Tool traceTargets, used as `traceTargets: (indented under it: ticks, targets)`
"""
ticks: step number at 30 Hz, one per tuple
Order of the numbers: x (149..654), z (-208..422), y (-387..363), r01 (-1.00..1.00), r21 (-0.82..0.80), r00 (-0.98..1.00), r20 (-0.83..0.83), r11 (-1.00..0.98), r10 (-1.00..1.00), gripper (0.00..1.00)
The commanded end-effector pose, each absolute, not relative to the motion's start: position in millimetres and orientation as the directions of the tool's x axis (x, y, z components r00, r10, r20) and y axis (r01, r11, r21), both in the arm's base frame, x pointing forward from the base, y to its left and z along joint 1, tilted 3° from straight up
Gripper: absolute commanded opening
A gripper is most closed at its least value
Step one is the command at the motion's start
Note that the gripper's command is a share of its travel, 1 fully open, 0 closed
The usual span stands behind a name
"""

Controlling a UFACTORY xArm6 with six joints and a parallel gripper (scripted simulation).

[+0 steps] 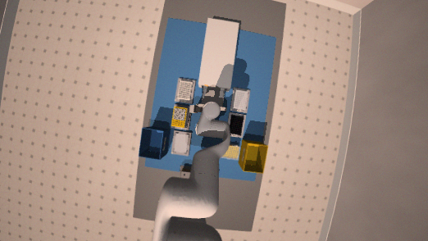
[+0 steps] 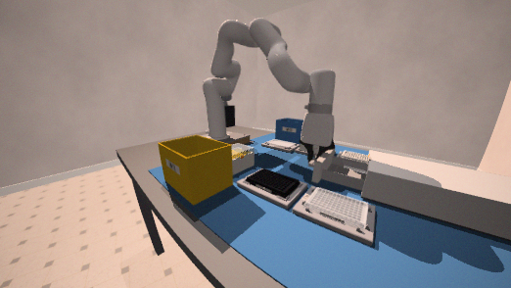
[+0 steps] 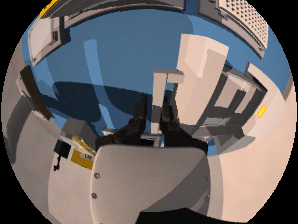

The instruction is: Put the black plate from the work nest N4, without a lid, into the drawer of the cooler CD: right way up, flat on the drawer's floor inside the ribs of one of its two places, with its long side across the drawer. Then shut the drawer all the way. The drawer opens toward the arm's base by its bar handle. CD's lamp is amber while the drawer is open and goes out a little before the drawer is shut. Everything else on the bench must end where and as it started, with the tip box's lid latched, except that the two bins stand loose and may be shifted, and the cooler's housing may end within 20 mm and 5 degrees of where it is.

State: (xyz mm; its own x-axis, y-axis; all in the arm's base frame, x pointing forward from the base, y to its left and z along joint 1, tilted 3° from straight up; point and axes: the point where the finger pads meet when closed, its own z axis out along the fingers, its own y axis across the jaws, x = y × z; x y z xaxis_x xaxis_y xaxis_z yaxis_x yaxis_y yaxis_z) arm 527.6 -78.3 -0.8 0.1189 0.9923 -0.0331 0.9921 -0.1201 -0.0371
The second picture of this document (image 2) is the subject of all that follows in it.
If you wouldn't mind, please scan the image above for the yellow open-top bin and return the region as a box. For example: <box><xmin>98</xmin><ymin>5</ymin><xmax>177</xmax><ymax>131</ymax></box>
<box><xmin>158</xmin><ymin>135</ymin><xmax>233</xmax><ymax>206</ymax></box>

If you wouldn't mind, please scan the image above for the blue bench mat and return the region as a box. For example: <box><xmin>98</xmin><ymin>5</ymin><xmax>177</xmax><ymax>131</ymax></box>
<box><xmin>148</xmin><ymin>133</ymin><xmax>511</xmax><ymax>288</ymax></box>

